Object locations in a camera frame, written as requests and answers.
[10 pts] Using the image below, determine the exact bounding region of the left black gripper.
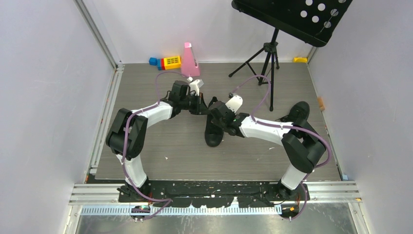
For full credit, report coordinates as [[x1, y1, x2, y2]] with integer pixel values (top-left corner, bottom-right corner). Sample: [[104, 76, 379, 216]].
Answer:
[[180, 92, 210, 116]]

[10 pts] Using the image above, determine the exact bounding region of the black canvas shoe with laces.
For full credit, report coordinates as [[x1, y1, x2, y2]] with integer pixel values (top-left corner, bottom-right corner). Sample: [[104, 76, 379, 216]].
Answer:
[[204, 113, 224, 147]]

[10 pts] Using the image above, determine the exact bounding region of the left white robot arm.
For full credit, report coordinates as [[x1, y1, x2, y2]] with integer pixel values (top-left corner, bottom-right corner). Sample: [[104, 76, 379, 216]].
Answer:
[[105, 79, 208, 202]]

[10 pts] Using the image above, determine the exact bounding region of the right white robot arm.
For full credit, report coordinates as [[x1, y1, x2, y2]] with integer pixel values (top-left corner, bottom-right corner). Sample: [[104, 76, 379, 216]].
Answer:
[[205, 98, 327, 200]]

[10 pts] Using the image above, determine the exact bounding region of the pink metronome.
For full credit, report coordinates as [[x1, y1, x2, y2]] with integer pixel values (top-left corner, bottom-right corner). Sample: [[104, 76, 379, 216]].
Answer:
[[181, 42, 200, 77]]

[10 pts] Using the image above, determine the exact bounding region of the yellow toy block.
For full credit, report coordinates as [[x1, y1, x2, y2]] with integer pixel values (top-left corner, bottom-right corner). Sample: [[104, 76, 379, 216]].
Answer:
[[156, 56, 182, 71]]

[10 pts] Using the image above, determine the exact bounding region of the blue toy block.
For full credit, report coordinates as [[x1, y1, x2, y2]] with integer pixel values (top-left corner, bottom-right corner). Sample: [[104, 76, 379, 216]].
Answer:
[[149, 57, 158, 66]]

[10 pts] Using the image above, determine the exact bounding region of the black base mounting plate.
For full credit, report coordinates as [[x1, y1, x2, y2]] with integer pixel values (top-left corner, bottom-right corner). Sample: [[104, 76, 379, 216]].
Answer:
[[118, 180, 310, 208]]

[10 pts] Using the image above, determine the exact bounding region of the yellow corner piece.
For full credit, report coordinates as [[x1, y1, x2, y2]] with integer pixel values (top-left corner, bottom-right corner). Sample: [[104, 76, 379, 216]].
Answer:
[[293, 57, 308, 63]]

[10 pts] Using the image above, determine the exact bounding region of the small orange block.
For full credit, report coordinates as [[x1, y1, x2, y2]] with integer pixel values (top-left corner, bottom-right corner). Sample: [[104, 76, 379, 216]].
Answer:
[[317, 97, 325, 112]]

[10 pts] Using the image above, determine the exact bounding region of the black music stand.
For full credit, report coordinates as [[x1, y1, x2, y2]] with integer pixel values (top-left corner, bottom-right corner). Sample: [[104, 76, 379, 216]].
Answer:
[[228, 0, 353, 112]]

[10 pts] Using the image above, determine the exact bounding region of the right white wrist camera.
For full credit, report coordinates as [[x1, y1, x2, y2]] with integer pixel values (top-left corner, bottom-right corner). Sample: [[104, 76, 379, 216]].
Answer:
[[225, 93, 243, 113]]

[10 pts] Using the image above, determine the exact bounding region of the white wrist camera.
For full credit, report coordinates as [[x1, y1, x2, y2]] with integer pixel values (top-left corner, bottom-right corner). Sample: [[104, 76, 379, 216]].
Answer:
[[225, 93, 243, 113], [187, 77, 204, 96]]

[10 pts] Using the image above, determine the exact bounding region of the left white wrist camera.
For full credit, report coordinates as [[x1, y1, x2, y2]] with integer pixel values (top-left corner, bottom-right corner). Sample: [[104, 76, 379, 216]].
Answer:
[[187, 77, 204, 96]]

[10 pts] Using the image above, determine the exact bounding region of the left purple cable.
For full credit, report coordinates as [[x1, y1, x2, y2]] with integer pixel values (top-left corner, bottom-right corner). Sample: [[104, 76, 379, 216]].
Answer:
[[121, 71, 194, 221]]

